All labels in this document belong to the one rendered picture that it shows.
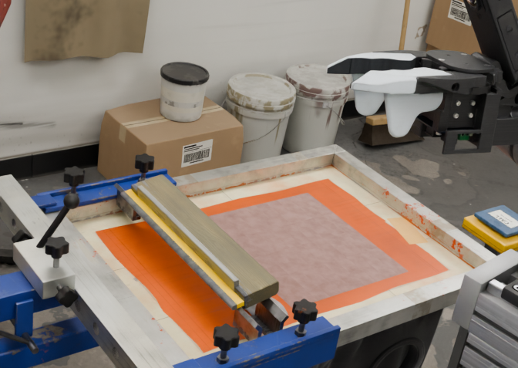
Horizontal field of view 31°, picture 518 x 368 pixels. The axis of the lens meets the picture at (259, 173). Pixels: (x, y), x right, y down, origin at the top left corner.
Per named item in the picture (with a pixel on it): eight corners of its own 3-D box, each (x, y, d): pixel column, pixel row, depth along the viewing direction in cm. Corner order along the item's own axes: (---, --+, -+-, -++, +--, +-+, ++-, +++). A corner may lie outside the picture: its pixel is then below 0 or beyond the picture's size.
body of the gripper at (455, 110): (438, 156, 84) (546, 150, 89) (454, 64, 81) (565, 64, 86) (398, 129, 91) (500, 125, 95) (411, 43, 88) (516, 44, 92)
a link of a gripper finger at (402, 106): (364, 147, 79) (444, 137, 84) (374, 81, 77) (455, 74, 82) (343, 136, 82) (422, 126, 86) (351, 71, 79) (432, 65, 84)
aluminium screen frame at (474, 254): (333, 157, 230) (336, 143, 228) (510, 284, 190) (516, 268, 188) (35, 221, 185) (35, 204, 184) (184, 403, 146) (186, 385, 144)
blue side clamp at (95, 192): (163, 195, 204) (166, 167, 200) (174, 206, 200) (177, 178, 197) (35, 223, 187) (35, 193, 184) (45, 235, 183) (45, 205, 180)
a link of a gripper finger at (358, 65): (321, 119, 86) (415, 123, 87) (328, 57, 84) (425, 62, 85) (314, 109, 88) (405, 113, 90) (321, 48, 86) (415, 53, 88)
